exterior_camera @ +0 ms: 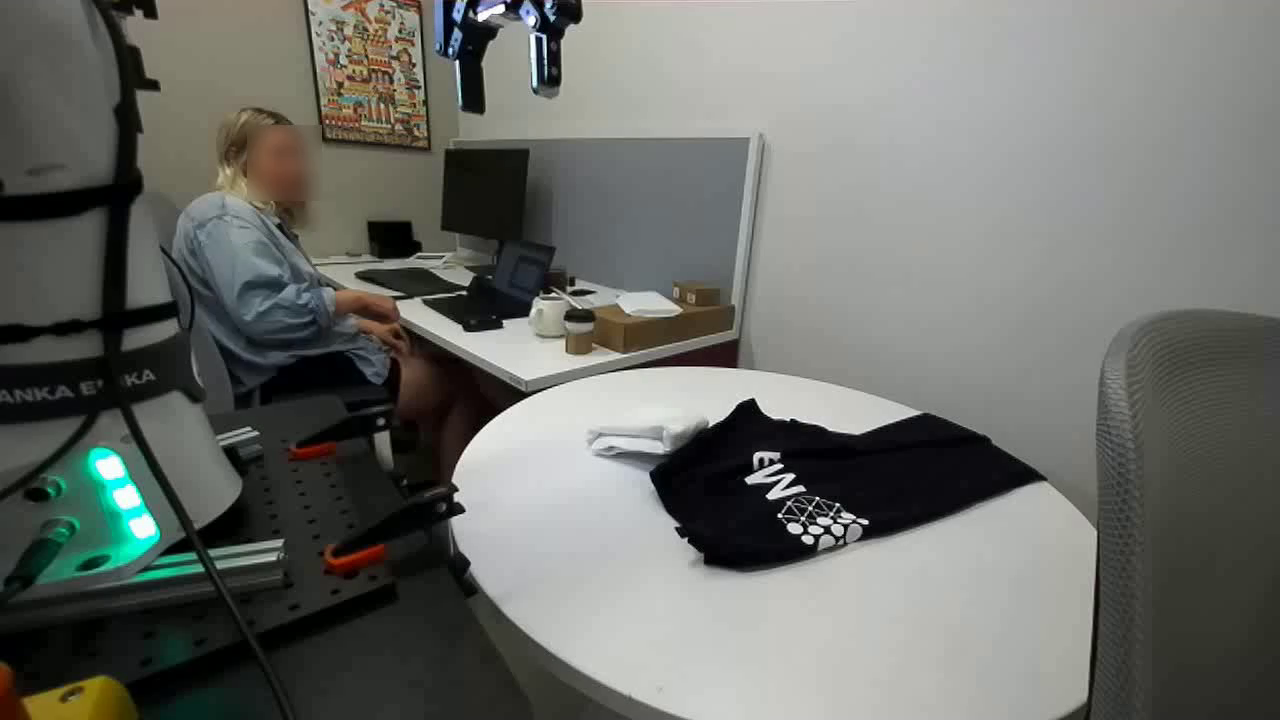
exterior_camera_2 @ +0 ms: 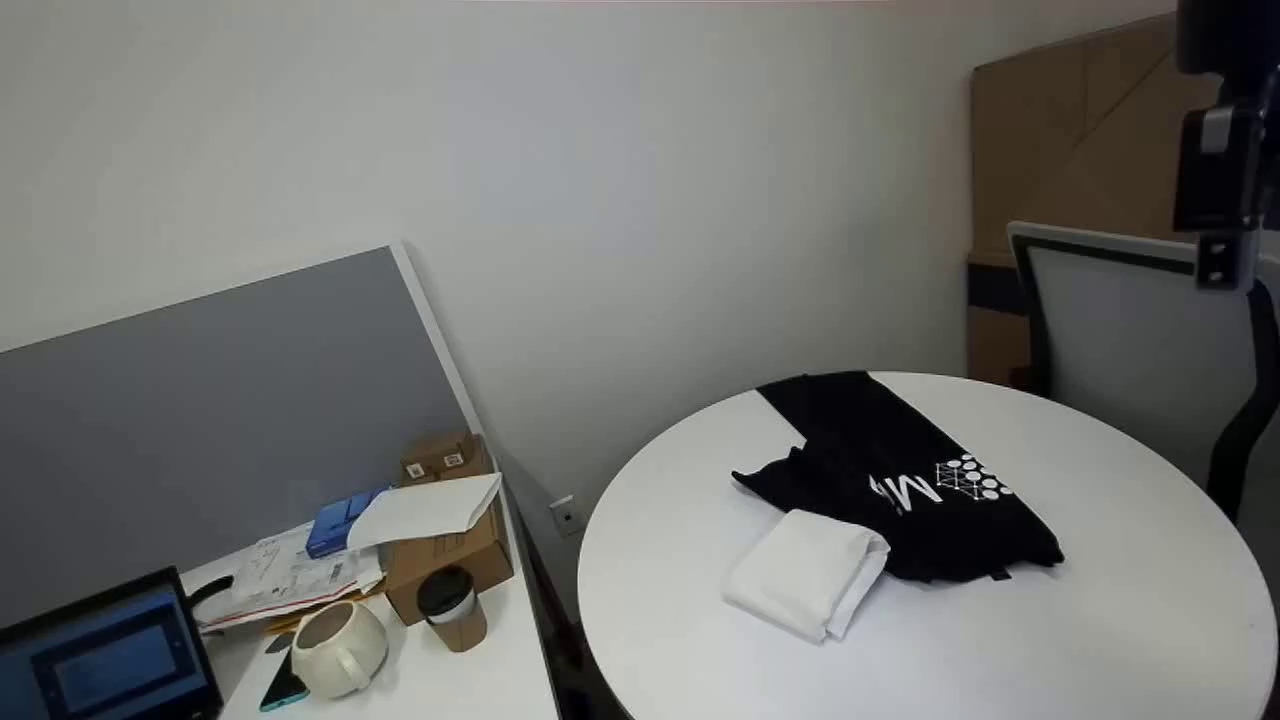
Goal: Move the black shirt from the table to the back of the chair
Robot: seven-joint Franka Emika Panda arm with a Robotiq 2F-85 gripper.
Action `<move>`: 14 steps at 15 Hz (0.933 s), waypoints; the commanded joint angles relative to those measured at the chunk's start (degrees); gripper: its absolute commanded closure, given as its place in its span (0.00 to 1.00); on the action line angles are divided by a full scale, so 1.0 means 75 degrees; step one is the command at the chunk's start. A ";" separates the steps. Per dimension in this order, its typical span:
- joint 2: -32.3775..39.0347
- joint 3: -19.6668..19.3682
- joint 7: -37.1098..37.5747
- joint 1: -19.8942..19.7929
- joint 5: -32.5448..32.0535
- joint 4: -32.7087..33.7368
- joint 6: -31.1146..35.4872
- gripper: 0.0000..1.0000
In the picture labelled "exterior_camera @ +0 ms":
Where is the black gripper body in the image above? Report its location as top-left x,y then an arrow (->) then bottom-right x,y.
434,0 -> 589,63

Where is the black shirt with white print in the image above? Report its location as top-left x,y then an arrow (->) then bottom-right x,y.
646,394 -> 1047,574

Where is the person in blue shirt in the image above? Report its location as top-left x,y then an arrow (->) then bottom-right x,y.
168,109 -> 491,483

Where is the grey desk chair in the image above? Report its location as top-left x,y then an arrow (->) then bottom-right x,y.
131,188 -> 403,442

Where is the grey office chair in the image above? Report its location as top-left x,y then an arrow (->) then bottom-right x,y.
1088,308 -> 1280,720

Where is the colourful framed poster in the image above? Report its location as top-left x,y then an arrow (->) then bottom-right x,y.
298,0 -> 434,153

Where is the black computer monitor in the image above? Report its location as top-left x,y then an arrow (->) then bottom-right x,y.
440,142 -> 531,250

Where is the grey desk partition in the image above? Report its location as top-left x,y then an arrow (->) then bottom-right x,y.
457,126 -> 769,373

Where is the small black desk device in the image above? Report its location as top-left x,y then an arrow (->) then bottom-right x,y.
364,217 -> 429,264

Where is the black laptop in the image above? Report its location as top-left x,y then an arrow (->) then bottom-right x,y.
419,235 -> 560,336

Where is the black keyboard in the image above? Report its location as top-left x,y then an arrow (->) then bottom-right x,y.
353,264 -> 468,299

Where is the white tape roll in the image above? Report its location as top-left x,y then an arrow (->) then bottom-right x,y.
529,291 -> 570,339

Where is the white paper sheet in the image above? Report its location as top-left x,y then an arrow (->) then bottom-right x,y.
613,286 -> 689,322

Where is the paper coffee cup black lid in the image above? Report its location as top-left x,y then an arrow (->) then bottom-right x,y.
560,302 -> 601,360

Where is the white office desk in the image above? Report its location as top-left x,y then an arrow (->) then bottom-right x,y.
314,248 -> 745,394

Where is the large cardboard box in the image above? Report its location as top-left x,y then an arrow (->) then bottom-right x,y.
592,299 -> 739,354

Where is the black orange clamp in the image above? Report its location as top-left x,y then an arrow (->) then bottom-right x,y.
318,483 -> 468,581
282,399 -> 400,467

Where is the folded white cloth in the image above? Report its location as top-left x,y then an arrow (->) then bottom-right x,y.
582,410 -> 711,467

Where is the orange object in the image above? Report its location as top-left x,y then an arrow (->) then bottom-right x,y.
0,659 -> 33,720

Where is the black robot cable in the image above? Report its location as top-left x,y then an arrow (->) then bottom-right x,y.
84,0 -> 302,720

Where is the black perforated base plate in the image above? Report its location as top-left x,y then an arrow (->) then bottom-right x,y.
0,394 -> 473,696

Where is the aluminium rail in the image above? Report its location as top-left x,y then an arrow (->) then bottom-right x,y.
0,535 -> 292,617

